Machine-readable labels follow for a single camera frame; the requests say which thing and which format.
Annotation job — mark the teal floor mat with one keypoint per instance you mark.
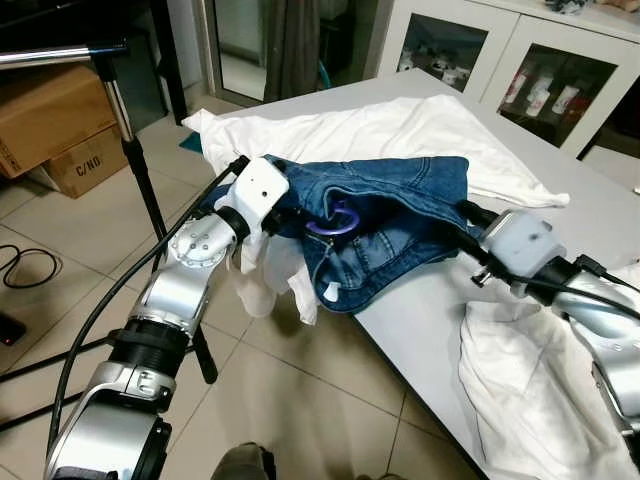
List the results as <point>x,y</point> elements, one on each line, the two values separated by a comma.
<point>188,142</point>

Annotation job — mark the silver sliding door frame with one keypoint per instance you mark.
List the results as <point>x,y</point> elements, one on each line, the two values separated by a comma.
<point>225,40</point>

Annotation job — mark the grey curtain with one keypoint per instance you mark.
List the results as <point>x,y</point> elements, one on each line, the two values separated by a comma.
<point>290,45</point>

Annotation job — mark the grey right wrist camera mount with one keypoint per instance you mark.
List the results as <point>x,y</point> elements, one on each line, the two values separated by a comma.
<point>525,245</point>

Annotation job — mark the grey robot left foot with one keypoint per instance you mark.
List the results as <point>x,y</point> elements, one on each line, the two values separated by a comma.
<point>245,465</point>

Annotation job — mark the blue denim jeans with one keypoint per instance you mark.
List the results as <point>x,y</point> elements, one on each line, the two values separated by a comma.
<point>390,230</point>

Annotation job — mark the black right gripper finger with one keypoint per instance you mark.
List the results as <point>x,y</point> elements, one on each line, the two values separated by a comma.
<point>476,215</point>

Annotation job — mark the small printed cardboard box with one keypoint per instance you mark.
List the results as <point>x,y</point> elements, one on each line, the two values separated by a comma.
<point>88,165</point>

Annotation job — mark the white glass door cabinet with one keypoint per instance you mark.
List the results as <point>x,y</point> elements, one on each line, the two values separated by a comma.
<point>500,60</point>

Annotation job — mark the black desk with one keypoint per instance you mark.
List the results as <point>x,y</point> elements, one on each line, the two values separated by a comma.
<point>90,20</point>

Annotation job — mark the spotted white plush toy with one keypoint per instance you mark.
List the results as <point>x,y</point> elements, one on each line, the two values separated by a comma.
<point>568,4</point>

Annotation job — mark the large white t-shirt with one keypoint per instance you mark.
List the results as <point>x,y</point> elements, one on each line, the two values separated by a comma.
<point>400,140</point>

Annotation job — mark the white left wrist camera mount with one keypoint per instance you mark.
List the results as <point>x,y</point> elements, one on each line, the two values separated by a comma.
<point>262,190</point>

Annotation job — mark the purple plastic hanger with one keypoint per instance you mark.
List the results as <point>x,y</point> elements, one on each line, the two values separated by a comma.
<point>335,222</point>

